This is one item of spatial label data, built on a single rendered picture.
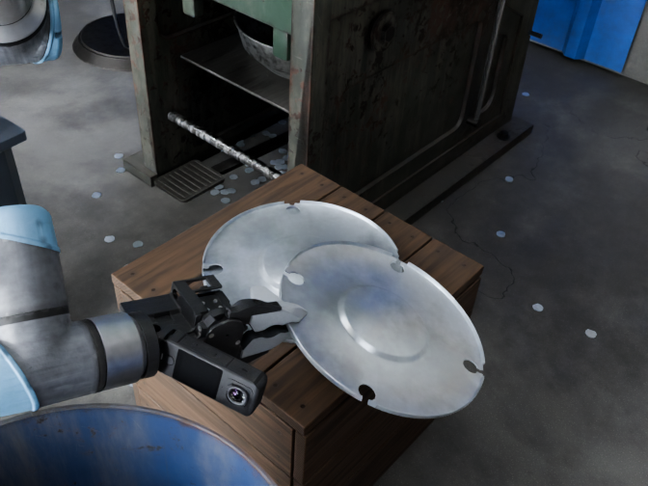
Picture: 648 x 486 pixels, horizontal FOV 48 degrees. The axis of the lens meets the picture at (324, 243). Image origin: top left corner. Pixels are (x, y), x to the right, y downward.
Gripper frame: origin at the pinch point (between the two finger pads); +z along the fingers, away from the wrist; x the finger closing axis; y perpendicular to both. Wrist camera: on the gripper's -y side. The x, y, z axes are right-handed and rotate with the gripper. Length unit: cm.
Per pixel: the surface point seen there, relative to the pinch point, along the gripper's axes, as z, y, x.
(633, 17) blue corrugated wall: 170, 73, -19
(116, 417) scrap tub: -23.8, -3.7, 3.2
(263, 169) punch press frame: 36, 61, 17
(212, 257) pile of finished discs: 1.8, 23.1, 7.3
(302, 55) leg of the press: 27, 46, -15
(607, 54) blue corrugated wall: 172, 77, -6
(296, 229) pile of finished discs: 15.3, 22.3, 3.9
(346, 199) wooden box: 27.3, 26.0, 1.9
